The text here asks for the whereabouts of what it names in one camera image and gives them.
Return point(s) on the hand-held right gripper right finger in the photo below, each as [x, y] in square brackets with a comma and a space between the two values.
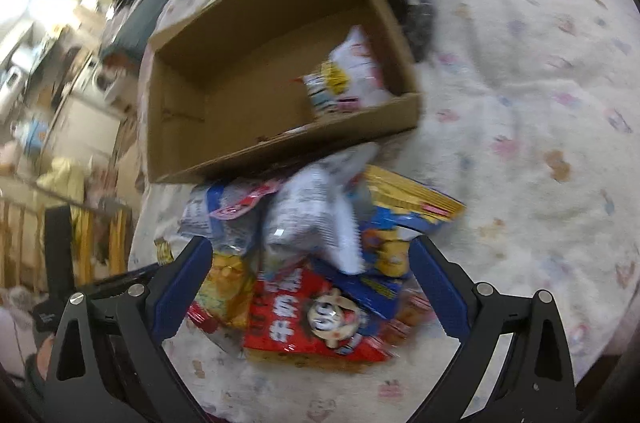
[439, 295]

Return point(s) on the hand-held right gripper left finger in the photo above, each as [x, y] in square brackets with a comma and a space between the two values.
[182, 290]

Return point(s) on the pink red snack pouch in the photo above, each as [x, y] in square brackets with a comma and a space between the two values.
[202, 318]

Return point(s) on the yellow chips bag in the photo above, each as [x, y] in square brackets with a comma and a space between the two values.
[225, 288]

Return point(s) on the red cartoon snack packet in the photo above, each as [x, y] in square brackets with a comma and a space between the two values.
[285, 323]

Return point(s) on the brown cardboard box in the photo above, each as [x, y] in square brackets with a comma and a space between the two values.
[240, 68]

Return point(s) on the orange peanut snack packet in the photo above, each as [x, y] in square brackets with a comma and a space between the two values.
[412, 313]

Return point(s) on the yellow black print packet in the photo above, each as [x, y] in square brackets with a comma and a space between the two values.
[164, 252]

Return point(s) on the yellow blue snack packet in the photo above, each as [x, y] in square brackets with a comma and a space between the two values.
[395, 223]

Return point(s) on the light blue white snack packet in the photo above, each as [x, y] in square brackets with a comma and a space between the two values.
[220, 208]

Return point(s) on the white cabinet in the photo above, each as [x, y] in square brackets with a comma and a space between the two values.
[85, 128]

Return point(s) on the white crinkled snack packet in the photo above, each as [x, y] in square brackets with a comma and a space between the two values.
[310, 213]

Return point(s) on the white printed blanket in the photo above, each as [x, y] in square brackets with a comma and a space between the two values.
[525, 103]

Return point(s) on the teal orange folded quilt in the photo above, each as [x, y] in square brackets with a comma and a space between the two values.
[135, 23]

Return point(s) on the white yellow-print snack packet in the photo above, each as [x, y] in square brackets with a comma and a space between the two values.
[350, 68]

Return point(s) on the dark striped cloth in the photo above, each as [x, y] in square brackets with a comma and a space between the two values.
[405, 3]

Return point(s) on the yellow wooden frame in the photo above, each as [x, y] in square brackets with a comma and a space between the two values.
[20, 233]

